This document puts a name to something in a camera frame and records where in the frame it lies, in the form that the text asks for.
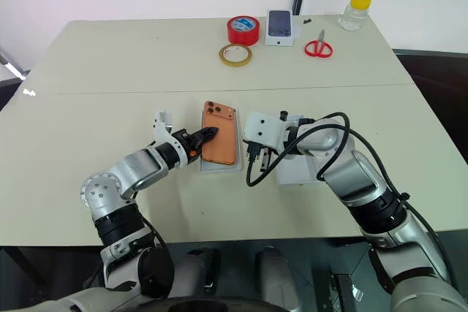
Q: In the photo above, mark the white phone box lid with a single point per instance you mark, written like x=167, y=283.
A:
x=292, y=177

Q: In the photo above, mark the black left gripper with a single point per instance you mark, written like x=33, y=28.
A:
x=185, y=142

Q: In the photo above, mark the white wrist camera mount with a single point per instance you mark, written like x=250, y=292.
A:
x=263, y=130
x=162, y=123

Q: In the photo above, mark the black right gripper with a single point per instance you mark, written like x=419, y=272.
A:
x=256, y=149

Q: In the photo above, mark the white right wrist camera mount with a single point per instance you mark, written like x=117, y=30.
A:
x=263, y=130

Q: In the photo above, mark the red tape roll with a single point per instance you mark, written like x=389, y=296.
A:
x=234, y=36

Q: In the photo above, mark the grey metal frame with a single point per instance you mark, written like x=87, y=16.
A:
x=11, y=67

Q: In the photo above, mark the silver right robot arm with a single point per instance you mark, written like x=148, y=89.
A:
x=351, y=169

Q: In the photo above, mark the white phone box base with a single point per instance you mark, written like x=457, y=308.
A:
x=220, y=169

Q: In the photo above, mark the white box with phone picture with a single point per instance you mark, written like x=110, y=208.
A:
x=279, y=24

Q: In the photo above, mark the clear jar with yellow lid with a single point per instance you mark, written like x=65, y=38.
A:
x=352, y=16

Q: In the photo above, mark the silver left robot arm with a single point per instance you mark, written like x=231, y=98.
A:
x=139, y=169

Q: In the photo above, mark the yellow tape roll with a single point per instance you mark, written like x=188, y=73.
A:
x=235, y=64

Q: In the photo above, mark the small black object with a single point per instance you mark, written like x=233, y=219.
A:
x=306, y=20

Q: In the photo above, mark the orange smartphone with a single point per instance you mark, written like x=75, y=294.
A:
x=219, y=145

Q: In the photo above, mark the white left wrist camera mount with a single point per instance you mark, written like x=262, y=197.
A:
x=162, y=123

